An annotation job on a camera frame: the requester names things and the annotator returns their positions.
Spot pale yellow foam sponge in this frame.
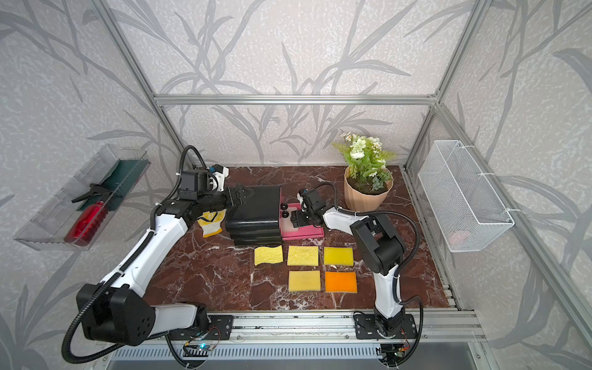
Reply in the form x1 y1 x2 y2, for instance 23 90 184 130
288 271 322 292

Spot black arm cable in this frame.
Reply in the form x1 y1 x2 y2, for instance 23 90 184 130
314 181 425 366
61 145 209 365

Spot wavy yellow cloth sponge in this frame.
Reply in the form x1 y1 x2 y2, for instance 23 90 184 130
254 245 284 266

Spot clear plastic wall tray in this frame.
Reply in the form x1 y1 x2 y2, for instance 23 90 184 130
14 145 150 251

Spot pale pink foam sponge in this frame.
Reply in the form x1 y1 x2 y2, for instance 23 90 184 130
280 217 322 233

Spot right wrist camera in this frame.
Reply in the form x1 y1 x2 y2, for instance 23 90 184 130
297 189 308 204

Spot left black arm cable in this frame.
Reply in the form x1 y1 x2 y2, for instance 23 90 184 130
61 145 209 365

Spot green artificial plant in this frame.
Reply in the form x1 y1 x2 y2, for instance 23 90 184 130
332 134 396 195

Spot yellow work glove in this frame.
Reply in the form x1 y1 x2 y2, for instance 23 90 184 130
197 210 226 238

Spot pink bottom drawer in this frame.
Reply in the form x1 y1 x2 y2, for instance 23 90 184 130
280 203 325 241

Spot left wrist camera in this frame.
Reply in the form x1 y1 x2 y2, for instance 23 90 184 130
210 164 229 192

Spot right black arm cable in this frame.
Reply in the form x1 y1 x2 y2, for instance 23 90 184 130
314 181 425 366

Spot pink object in basket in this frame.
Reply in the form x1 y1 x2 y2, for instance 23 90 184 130
448 231 470 248

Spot yellow cellulose sponge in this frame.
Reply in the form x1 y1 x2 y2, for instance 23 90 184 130
287 245 319 267

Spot dark green cloth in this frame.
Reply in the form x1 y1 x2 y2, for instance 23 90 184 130
78 160 150 212

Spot black drawer unit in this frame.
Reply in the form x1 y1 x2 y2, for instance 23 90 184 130
225 185 282 246

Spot red black pruning shears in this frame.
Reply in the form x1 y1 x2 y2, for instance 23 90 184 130
64 183 116 247

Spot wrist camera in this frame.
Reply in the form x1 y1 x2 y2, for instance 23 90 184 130
297 189 308 204
210 164 229 192

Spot white wire mesh basket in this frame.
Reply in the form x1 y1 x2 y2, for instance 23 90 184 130
419 140 515 253

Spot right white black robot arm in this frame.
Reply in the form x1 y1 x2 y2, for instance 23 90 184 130
291 189 405 319

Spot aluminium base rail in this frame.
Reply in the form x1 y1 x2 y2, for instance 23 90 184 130
94 309 487 345

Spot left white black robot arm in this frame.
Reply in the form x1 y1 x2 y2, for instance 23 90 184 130
63 170 254 348

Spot beige plant pot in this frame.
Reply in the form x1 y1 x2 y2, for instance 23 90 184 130
344 166 393 212

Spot bright yellow foam sponge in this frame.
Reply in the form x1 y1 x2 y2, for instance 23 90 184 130
323 247 355 267

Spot orange foam sponge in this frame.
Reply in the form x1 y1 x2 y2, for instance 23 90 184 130
325 271 358 294

